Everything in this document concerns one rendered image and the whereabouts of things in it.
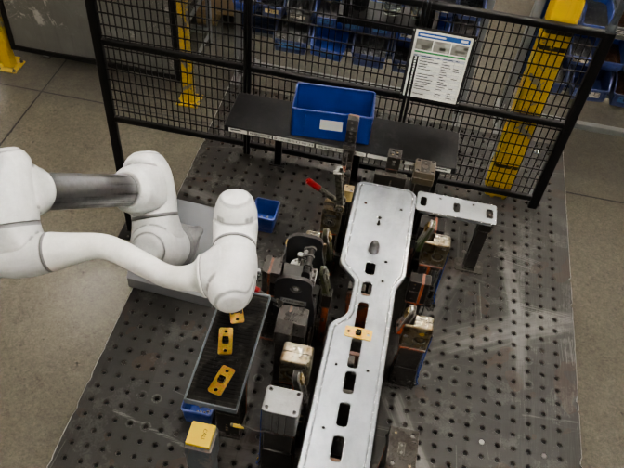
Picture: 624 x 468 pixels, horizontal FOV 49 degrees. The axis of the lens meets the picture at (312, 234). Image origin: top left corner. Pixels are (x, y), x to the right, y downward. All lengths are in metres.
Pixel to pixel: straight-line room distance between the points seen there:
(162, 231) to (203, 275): 0.73
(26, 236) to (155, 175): 0.60
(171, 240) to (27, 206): 0.59
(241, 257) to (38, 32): 3.34
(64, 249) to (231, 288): 0.47
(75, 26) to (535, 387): 3.30
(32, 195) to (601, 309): 2.85
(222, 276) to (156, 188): 0.80
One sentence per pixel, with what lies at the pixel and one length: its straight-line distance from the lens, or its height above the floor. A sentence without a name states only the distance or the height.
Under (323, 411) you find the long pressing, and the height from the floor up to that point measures 1.00.
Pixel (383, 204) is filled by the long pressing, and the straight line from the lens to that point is 2.49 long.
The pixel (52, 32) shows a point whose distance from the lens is 4.64.
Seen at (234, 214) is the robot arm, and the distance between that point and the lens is 1.58.
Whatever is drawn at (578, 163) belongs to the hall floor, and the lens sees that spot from 4.56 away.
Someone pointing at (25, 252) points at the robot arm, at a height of 1.44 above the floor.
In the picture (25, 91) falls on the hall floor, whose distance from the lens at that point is 4.74.
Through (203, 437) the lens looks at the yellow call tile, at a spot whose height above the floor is 1.16.
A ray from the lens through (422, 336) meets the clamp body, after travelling 2.16.
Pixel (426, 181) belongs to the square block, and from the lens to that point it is 2.58.
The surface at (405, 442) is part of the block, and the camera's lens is 1.95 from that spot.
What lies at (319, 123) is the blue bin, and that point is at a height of 1.10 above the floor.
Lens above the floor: 2.76
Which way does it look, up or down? 48 degrees down
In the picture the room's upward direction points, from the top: 6 degrees clockwise
